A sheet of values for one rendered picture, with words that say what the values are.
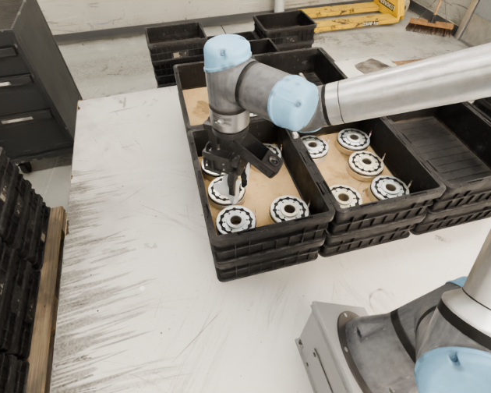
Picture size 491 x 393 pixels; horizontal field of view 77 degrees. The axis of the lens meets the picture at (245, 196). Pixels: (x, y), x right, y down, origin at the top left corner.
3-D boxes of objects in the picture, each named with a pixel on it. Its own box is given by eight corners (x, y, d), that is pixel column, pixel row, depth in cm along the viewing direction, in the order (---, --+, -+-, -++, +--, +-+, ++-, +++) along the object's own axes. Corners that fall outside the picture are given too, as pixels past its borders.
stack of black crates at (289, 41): (294, 65, 273) (302, 9, 238) (308, 83, 254) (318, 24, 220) (251, 72, 266) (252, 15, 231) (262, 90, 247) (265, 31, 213)
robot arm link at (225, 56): (232, 60, 44) (189, 43, 47) (234, 123, 52) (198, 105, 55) (265, 40, 47) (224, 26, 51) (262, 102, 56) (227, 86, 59)
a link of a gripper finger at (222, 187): (216, 197, 75) (217, 165, 69) (238, 205, 73) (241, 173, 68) (210, 205, 73) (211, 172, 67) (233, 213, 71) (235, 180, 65)
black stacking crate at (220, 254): (326, 241, 80) (337, 215, 72) (215, 267, 76) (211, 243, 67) (278, 144, 105) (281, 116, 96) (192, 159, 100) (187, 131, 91)
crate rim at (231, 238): (336, 220, 73) (338, 214, 71) (211, 248, 68) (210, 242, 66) (281, 120, 98) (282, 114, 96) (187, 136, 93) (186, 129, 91)
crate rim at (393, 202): (445, 196, 78) (450, 189, 76) (336, 220, 73) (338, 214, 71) (366, 107, 102) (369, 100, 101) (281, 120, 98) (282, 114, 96)
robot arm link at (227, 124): (256, 97, 57) (238, 122, 52) (255, 117, 61) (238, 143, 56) (219, 88, 59) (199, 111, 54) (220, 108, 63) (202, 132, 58)
